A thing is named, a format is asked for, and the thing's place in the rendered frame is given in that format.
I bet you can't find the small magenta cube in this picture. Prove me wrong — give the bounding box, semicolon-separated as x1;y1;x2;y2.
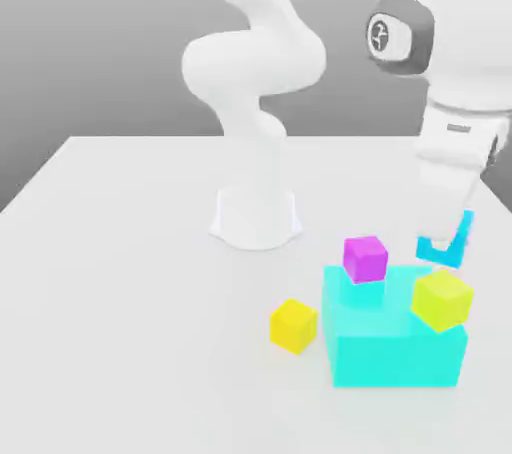
342;234;390;286

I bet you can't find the large cyan box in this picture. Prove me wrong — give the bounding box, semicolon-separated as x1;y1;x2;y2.
321;264;470;390

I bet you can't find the small yellow cube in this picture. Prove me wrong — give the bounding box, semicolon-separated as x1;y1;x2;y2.
269;297;320;356

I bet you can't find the small blue cube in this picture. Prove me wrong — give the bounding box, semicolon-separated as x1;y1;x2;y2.
415;208;476;270

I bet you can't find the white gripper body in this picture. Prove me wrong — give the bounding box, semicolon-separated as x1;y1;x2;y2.
414;102;506;180

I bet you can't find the small yellow-green cube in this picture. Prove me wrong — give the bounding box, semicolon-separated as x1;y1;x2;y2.
410;268;476;334

